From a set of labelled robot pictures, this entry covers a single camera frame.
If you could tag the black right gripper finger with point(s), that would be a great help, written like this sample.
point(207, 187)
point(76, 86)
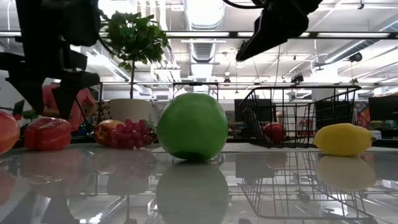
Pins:
point(276, 28)

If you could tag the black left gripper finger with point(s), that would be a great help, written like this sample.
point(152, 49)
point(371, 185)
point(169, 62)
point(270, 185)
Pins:
point(31, 90)
point(66, 93)

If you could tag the red bell pepper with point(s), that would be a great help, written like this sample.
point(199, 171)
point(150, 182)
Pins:
point(47, 133)

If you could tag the orange-red oblong vegetable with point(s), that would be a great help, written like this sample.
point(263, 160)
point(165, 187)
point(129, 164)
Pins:
point(7, 132)

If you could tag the yellow-red peach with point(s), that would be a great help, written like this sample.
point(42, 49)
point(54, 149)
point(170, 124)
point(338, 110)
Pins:
point(104, 130)

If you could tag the red grape bunch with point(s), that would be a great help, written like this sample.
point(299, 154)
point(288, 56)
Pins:
point(130, 135)

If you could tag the red-yellow apple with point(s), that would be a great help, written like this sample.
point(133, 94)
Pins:
point(275, 132)

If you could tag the green apple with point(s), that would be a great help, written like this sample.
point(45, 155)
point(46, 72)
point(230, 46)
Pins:
point(192, 127)

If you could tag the yellow lemon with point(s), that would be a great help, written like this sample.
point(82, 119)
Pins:
point(343, 140)

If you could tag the person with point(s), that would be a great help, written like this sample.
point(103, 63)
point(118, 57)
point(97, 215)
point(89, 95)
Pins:
point(84, 99)

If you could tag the small black monitor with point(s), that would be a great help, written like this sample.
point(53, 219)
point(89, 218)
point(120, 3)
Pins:
point(19, 107)

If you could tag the small black ceiling fixture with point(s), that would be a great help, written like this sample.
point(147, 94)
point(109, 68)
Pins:
point(297, 78)

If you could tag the long ceiling light strip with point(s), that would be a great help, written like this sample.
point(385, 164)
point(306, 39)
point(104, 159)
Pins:
point(199, 34)

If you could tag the potted green tree white pot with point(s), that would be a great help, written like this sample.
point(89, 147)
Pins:
point(136, 37)

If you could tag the large black monitor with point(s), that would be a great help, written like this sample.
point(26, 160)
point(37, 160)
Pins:
point(384, 109)

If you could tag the silver ventilation duct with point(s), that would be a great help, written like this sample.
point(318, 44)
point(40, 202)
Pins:
point(203, 18)

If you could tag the colourful wall poster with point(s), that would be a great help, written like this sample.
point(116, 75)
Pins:
point(362, 115)

